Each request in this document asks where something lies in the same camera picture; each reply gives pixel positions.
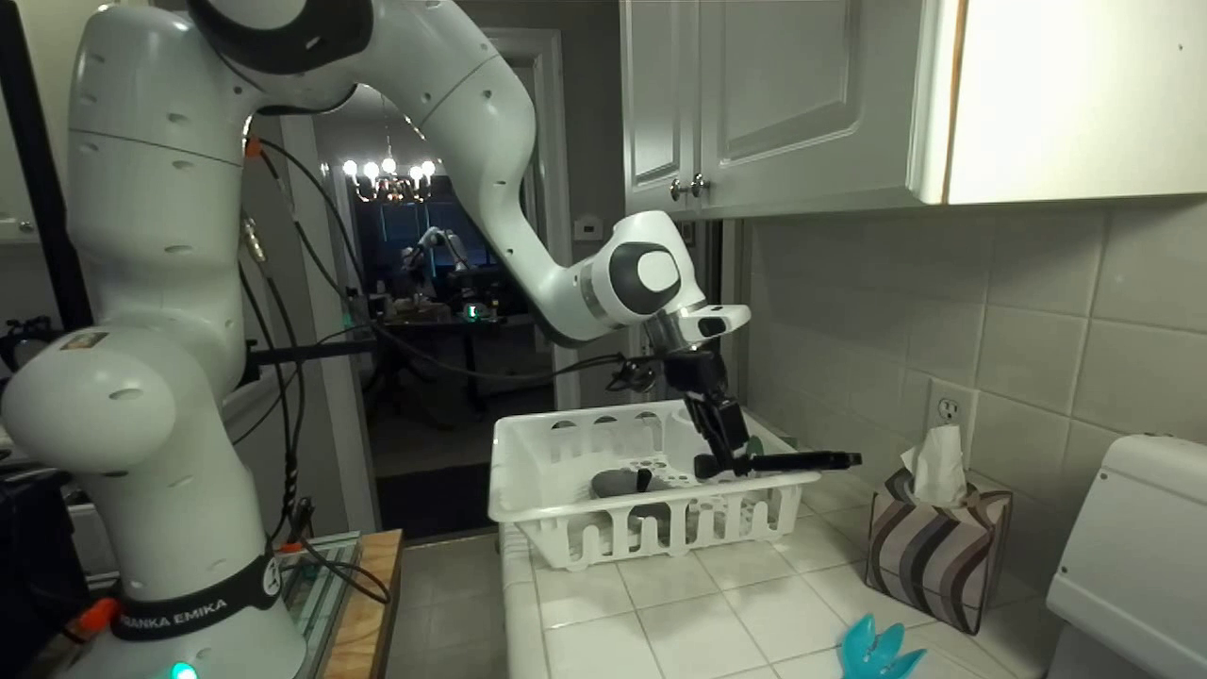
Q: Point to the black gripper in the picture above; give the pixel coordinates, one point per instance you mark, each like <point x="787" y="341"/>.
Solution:
<point x="705" y="386"/>

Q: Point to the white plastic dish rack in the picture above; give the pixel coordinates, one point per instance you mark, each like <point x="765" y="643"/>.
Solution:
<point x="540" y="474"/>

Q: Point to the black spatula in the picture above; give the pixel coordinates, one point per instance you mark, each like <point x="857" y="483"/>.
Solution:
<point x="776" y="462"/>

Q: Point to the white wall outlet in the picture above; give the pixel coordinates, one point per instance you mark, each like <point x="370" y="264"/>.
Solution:
<point x="953" y="405"/>

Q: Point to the white upper cabinets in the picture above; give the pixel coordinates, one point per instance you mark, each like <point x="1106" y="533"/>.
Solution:
<point x="784" y="107"/>

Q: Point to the striped tissue box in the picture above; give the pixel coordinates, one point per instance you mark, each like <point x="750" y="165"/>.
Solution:
<point x="932" y="533"/>

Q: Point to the white gas stove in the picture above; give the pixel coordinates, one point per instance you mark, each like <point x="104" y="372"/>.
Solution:
<point x="1135" y="570"/>

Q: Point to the green cloth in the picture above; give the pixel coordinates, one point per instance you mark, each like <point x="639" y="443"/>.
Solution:
<point x="870" y="649"/>

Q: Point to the wooden side table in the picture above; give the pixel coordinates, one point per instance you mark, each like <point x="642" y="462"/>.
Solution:
<point x="359" y="631"/>

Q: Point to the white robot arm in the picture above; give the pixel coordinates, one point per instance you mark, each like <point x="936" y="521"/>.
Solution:
<point x="155" y="161"/>

